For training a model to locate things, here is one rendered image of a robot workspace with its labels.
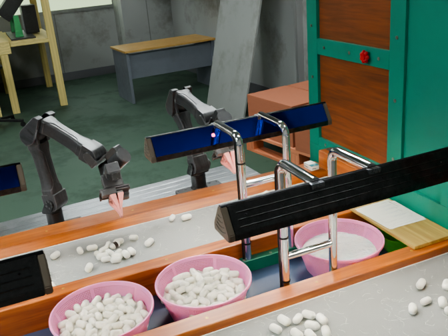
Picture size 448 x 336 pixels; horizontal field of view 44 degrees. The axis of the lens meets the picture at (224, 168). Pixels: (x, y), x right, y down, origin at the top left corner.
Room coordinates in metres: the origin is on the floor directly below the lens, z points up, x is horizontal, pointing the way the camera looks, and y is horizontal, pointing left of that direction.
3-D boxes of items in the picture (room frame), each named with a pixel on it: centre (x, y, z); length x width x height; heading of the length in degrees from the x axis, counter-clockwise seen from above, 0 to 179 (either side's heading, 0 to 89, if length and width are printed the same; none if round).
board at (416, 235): (1.55, -0.53, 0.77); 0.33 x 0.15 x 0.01; 22
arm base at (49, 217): (1.92, 0.65, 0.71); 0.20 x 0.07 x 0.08; 115
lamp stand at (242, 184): (1.60, -0.09, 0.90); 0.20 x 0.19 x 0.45; 112
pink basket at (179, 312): (1.31, 0.08, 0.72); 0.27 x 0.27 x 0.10
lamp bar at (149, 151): (1.67, -0.07, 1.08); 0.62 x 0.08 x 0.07; 112
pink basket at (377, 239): (1.47, -0.33, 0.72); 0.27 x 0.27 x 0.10
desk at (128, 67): (7.11, 0.63, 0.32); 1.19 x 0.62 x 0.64; 115
